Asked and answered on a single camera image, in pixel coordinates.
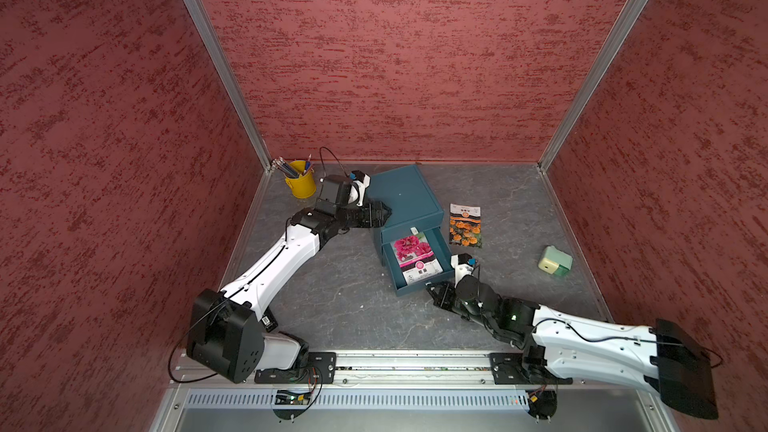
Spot teal drawer cabinet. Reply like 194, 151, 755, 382
366, 165, 444, 264

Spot pink flower seed bag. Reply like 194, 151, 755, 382
390, 232, 443, 285

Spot teal drawer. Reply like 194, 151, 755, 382
381, 228, 454, 297

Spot orange flower seed bag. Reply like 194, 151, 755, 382
448, 204, 483, 248

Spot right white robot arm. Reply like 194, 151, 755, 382
426, 275, 719, 420

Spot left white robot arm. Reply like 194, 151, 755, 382
179, 200, 392, 383

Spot yellow pen cup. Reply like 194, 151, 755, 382
285, 165, 316, 199

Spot green pencil sharpener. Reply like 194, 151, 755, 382
537, 245, 573, 276

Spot pens in cup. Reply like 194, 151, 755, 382
271, 157, 311, 179

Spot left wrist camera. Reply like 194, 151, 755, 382
348, 170, 371, 207

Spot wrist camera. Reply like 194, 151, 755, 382
348, 170, 371, 207
450, 253, 478, 286

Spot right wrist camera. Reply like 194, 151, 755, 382
450, 253, 478, 286

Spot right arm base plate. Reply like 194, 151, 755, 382
488, 352, 573, 386

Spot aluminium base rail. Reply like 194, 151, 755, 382
150, 350, 678, 431

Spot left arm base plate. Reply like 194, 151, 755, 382
254, 351, 337, 386

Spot left corner aluminium post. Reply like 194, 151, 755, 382
182, 0, 272, 171

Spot corner aluminium post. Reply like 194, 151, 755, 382
182, 0, 272, 171
538, 0, 649, 174

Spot right corner aluminium post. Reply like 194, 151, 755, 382
538, 0, 649, 174

